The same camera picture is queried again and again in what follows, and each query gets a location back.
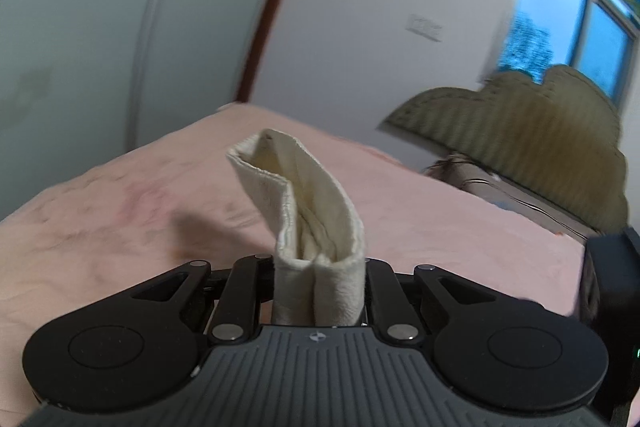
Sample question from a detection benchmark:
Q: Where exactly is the cream towel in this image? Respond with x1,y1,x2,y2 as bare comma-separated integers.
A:
225,128,369,328

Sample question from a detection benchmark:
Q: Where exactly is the brown striped pillow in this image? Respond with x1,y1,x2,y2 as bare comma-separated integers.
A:
424,151,603,244

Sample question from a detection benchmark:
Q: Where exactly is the pink bed blanket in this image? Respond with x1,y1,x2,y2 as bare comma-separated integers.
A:
0,102,588,413

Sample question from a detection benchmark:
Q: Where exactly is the brown wooden wardrobe frame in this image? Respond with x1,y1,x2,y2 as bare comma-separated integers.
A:
234,0,322,106

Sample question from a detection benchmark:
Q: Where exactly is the flower print wardrobe door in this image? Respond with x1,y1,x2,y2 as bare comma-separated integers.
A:
0,0,193,220
122,0,307,154

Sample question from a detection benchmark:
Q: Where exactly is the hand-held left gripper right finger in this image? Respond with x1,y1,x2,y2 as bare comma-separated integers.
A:
362,258,547,344

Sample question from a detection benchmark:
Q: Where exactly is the olive padded headboard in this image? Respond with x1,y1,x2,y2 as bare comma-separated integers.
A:
379,65,631,234

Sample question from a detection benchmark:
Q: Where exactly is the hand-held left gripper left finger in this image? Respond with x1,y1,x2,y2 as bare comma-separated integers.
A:
117,253,277,344

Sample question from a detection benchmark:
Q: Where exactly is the window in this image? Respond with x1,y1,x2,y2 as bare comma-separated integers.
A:
492,0,640,108

